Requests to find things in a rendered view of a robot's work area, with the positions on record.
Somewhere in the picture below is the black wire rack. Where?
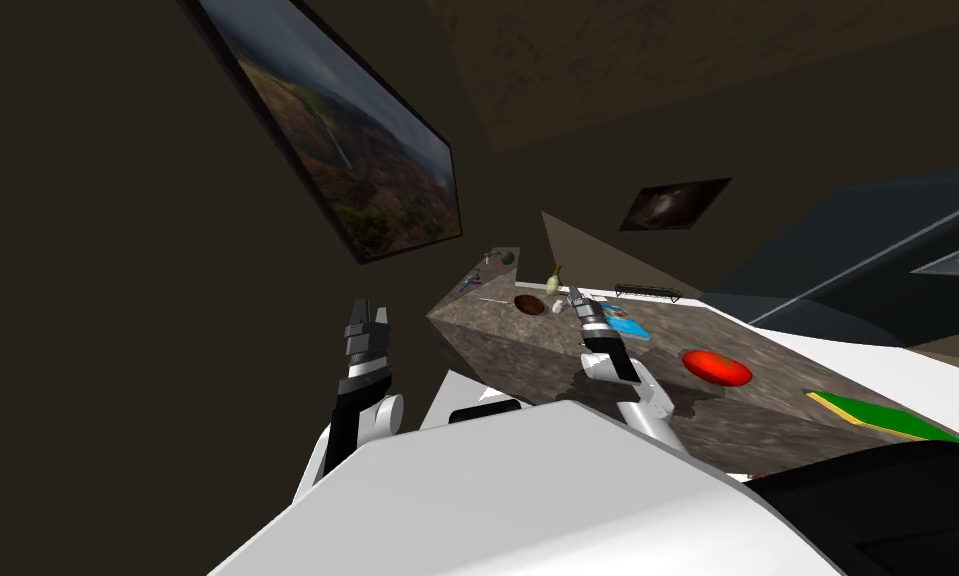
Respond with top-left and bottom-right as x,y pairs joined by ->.
614,283 -> 683,304

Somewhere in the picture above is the green book with yellow edge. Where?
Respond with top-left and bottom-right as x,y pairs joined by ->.
803,390 -> 959,444

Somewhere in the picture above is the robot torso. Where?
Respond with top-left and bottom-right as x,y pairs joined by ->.
206,388 -> 848,576

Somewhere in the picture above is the large landscape wall picture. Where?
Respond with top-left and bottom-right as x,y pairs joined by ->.
178,0 -> 464,266

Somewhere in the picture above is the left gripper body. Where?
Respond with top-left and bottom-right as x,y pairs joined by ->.
343,321 -> 392,363

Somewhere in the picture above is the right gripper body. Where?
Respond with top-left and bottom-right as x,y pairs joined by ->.
567,285 -> 608,329

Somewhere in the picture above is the blue book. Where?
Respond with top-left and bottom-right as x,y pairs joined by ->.
601,303 -> 653,342

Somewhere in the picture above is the dark counter with sink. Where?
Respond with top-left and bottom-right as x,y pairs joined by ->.
701,166 -> 959,349

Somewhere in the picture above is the red tomato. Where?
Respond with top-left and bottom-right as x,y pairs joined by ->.
681,349 -> 754,389

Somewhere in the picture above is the small dark wall picture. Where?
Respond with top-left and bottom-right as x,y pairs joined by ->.
618,177 -> 734,233

